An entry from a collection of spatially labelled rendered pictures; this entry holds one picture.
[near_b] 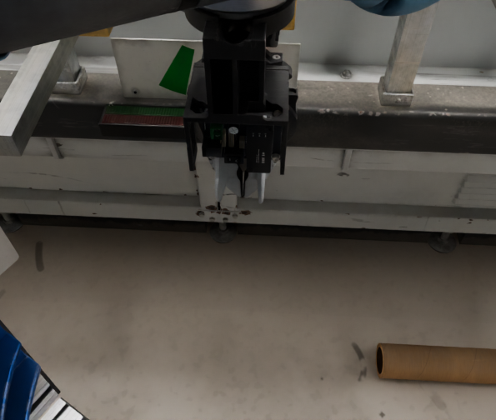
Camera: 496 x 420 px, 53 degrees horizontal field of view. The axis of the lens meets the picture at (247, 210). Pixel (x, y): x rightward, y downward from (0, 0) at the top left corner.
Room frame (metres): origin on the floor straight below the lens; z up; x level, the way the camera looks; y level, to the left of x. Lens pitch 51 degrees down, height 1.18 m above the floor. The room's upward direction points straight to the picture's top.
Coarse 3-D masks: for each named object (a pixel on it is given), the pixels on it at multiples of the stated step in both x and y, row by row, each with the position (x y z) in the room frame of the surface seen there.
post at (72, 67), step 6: (72, 54) 0.64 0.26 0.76; (72, 60) 0.64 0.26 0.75; (66, 66) 0.62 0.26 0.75; (72, 66) 0.63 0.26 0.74; (78, 66) 0.65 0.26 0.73; (66, 72) 0.62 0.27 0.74; (72, 72) 0.62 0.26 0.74; (78, 72) 0.64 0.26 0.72; (60, 78) 0.62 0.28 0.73; (66, 78) 0.62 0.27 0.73; (72, 78) 0.62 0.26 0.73
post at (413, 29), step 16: (400, 16) 0.63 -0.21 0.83; (416, 16) 0.60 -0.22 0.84; (432, 16) 0.59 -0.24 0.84; (400, 32) 0.60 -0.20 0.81; (416, 32) 0.60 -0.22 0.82; (400, 48) 0.60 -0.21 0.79; (416, 48) 0.59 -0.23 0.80; (400, 64) 0.60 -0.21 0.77; (416, 64) 0.59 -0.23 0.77; (384, 80) 0.62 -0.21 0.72; (400, 80) 0.60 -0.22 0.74
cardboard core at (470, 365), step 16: (384, 352) 0.47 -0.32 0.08; (400, 352) 0.47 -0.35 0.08; (416, 352) 0.47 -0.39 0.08; (432, 352) 0.47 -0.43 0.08; (448, 352) 0.47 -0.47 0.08; (464, 352) 0.47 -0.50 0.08; (480, 352) 0.47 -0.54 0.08; (384, 368) 0.44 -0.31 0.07; (400, 368) 0.44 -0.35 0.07; (416, 368) 0.44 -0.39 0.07; (432, 368) 0.43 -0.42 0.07; (448, 368) 0.43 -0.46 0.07; (464, 368) 0.43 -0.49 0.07; (480, 368) 0.43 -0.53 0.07
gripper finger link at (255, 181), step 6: (276, 162) 0.31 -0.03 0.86; (246, 174) 0.32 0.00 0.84; (252, 174) 0.31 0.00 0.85; (258, 174) 0.30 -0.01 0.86; (264, 174) 0.29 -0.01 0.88; (246, 180) 0.32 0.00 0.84; (252, 180) 0.31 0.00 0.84; (258, 180) 0.30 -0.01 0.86; (264, 180) 0.28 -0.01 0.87; (246, 186) 0.31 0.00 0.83; (252, 186) 0.31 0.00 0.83; (258, 186) 0.29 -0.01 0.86; (246, 192) 0.31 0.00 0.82; (252, 192) 0.31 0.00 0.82; (258, 192) 0.28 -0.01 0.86; (258, 198) 0.28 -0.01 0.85
